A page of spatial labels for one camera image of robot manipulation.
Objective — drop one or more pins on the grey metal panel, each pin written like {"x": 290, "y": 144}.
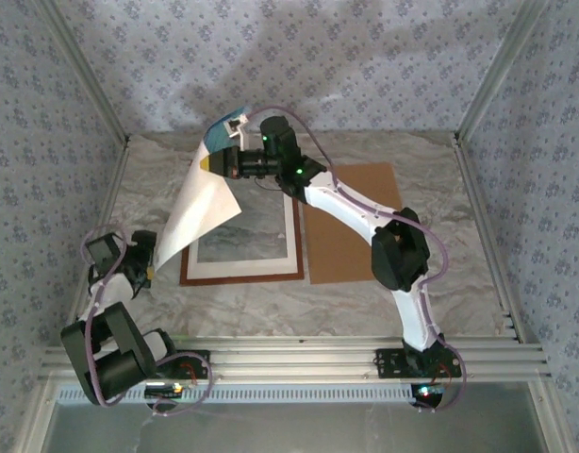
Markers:
{"x": 294, "y": 429}

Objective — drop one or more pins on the aluminium mounting rail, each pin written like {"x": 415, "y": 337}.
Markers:
{"x": 294, "y": 363}

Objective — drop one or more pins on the aluminium corner post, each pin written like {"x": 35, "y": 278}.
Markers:
{"x": 496, "y": 71}
{"x": 88, "y": 71}

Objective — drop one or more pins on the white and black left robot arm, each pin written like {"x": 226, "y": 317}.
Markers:
{"x": 110, "y": 358}

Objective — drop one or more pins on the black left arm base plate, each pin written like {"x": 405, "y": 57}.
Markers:
{"x": 202, "y": 358}

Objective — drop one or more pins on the brown backing board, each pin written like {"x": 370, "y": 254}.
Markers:
{"x": 355, "y": 255}

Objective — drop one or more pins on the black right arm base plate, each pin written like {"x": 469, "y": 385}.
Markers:
{"x": 388, "y": 363}

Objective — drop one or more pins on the white mat board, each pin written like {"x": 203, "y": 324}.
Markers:
{"x": 242, "y": 269}

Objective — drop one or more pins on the brown wooden picture frame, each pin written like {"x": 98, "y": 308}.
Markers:
{"x": 242, "y": 280}

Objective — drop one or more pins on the blue poster photo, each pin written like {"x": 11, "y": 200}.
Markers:
{"x": 200, "y": 212}

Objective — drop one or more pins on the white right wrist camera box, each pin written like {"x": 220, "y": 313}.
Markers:
{"x": 240, "y": 129}

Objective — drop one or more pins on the aluminium side rail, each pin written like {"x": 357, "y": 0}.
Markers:
{"x": 471, "y": 179}
{"x": 112, "y": 189}

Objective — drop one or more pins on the aluminium frame leg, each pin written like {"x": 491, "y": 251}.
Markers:
{"x": 39, "y": 415}
{"x": 546, "y": 415}

